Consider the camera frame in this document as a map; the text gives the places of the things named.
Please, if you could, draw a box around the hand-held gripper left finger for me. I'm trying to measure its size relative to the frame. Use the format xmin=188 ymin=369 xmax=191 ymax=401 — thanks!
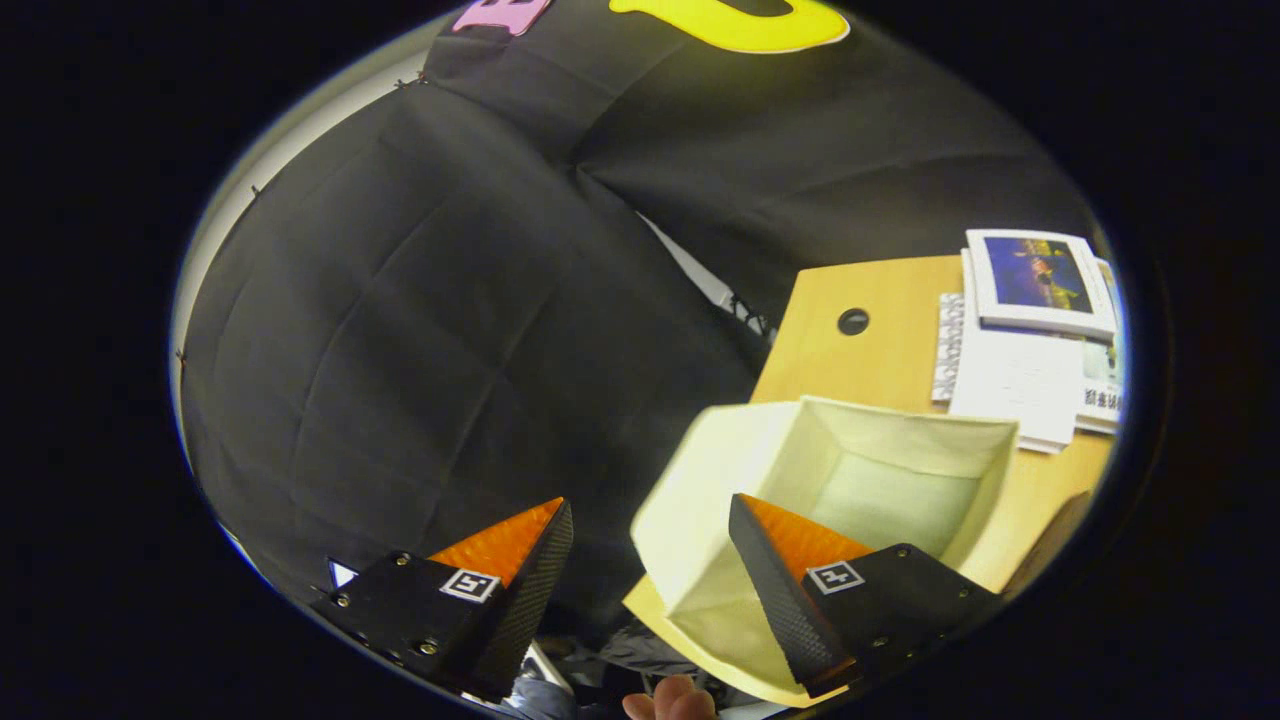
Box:
xmin=310 ymin=496 xmax=576 ymax=703

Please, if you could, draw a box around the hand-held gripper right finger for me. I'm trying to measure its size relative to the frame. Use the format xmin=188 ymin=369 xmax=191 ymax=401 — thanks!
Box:
xmin=727 ymin=492 xmax=1003 ymax=701

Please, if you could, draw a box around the pale green fabric storage box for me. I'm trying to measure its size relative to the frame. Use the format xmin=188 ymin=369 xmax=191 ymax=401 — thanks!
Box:
xmin=622 ymin=395 xmax=1021 ymax=709

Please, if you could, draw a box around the person's dark clothing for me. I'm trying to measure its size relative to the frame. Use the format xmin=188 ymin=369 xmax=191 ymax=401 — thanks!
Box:
xmin=505 ymin=615 xmax=771 ymax=720

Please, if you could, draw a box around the white book with text cover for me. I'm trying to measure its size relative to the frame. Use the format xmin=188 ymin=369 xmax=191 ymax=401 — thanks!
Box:
xmin=932 ymin=250 xmax=1086 ymax=454

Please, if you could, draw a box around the white book with blue picture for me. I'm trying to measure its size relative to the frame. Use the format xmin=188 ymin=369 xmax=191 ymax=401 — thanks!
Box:
xmin=965 ymin=229 xmax=1118 ymax=342

